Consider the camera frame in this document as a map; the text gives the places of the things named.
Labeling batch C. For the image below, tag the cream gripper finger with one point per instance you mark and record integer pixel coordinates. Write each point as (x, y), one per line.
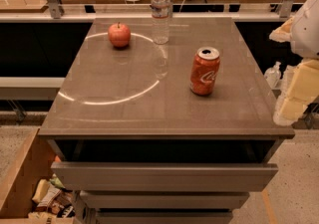
(282, 33)
(299, 88)

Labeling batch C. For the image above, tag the red coke can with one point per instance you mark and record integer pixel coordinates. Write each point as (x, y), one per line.
(204, 70)

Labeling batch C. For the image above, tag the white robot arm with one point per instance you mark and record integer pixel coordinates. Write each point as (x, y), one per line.
(304, 39)

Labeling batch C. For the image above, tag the clear sanitizer bottle left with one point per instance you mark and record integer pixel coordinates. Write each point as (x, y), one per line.
(272, 75)

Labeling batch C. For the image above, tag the clear plastic water bottle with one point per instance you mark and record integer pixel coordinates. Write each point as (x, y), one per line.
(160, 15)

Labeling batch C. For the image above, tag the red apple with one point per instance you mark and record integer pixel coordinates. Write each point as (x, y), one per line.
(119, 35)

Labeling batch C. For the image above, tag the grey drawer cabinet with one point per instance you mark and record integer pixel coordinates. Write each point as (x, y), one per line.
(135, 105)

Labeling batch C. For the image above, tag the wooden bin with snacks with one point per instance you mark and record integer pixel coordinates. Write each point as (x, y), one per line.
(32, 163)

